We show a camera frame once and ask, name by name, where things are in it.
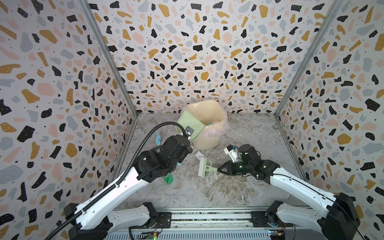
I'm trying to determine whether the white scrap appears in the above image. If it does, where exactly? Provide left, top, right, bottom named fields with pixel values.
left=195, top=152, right=206, bottom=160

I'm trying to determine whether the green hand brush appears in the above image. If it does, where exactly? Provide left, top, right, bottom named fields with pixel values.
left=198, top=158, right=218, bottom=178

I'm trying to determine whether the green dustpan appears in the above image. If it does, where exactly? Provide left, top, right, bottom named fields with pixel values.
left=177, top=110, right=206, bottom=141

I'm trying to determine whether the cream trash bin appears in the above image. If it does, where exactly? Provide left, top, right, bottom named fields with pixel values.
left=181, top=99, right=229, bottom=151

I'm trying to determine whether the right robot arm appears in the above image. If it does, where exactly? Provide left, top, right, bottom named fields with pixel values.
left=217, top=144, right=361, bottom=240

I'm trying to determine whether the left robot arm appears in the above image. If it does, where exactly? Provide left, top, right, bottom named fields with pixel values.
left=65, top=135, right=193, bottom=240

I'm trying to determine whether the light blue scrap far left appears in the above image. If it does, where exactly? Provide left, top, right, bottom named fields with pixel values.
left=155, top=133, right=162, bottom=146

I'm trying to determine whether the green scrap left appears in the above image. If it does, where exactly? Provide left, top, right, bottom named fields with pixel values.
left=163, top=174, right=174, bottom=185

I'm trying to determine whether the pink plastic bin liner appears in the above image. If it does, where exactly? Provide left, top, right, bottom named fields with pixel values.
left=180, top=99, right=230, bottom=139

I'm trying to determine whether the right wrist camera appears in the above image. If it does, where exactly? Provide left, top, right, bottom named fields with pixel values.
left=224, top=145, right=241, bottom=163

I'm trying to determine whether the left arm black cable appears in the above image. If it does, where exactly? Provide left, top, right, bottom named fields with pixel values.
left=44, top=121, right=190, bottom=240

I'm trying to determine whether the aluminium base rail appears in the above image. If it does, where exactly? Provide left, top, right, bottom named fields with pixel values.
left=104, top=207, right=325, bottom=240

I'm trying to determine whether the left corner aluminium post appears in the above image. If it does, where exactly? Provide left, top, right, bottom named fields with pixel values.
left=78, top=0, right=138, bottom=119

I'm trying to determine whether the corner aluminium post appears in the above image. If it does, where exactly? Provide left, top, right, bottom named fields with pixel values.
left=274, top=0, right=344, bottom=119
left=78, top=0, right=138, bottom=119

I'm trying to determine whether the right corner aluminium post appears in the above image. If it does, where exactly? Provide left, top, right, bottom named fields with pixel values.
left=274, top=0, right=344, bottom=119

